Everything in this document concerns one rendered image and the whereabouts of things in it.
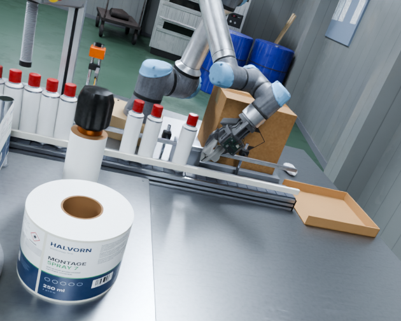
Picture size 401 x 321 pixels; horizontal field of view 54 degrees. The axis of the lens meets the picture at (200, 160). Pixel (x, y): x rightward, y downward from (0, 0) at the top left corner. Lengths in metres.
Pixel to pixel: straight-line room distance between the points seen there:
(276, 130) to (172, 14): 6.13
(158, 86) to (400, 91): 2.48
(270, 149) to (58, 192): 1.00
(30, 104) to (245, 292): 0.81
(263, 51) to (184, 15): 1.96
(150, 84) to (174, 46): 6.11
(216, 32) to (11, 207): 0.78
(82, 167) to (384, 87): 2.92
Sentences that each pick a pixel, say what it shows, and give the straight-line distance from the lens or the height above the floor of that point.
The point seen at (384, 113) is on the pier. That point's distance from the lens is 3.63.
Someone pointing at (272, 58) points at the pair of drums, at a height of 0.78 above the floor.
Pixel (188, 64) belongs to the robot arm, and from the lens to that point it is 1.59.
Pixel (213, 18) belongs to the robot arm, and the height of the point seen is 1.38.
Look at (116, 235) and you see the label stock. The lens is 0.73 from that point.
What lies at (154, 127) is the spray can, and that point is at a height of 1.02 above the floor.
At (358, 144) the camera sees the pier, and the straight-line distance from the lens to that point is 3.66.
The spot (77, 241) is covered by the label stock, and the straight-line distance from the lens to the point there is 0.71.
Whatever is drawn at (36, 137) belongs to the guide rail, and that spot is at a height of 0.91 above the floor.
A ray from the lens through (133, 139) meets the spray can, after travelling 1.28.
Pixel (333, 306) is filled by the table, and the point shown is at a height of 0.83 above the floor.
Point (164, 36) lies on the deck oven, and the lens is 7.62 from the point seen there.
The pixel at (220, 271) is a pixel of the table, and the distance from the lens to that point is 1.05.
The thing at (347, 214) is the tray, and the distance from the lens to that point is 1.68.
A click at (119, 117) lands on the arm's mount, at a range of 1.54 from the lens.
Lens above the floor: 1.47
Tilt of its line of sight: 23 degrees down
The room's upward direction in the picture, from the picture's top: 19 degrees clockwise
